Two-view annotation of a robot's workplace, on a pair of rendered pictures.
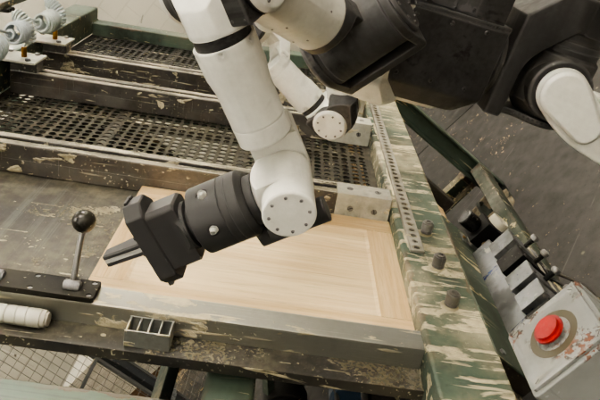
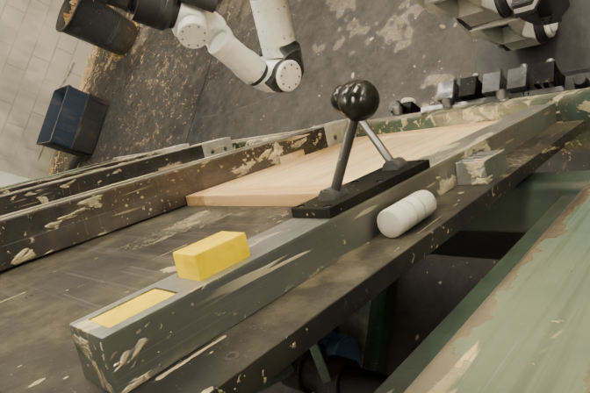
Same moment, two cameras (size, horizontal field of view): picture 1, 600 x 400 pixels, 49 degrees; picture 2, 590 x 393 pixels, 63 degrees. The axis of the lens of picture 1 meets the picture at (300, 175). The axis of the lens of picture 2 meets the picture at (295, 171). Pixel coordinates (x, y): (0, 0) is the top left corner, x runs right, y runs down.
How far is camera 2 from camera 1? 109 cm
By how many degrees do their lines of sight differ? 43
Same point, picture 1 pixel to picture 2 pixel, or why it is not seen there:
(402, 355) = (550, 113)
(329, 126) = (291, 75)
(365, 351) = (542, 119)
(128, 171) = (165, 187)
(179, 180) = (215, 173)
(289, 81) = (243, 50)
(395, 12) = not seen: outside the picture
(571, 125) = not seen: outside the picture
